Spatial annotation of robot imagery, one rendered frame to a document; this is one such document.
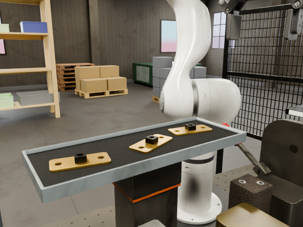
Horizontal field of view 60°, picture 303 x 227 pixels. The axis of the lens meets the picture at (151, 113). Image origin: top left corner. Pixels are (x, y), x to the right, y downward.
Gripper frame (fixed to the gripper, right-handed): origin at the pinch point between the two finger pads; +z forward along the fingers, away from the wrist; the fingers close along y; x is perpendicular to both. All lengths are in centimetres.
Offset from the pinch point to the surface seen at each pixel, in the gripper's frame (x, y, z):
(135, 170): -20.2, -5.8, 18.6
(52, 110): 159, -506, 138
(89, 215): 0, -59, 65
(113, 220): 5, -51, 65
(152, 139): -12.9, -10.2, 17.2
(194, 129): -1.6, -10.5, 18.0
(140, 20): 620, -780, -79
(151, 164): -17.5, -5.4, 18.5
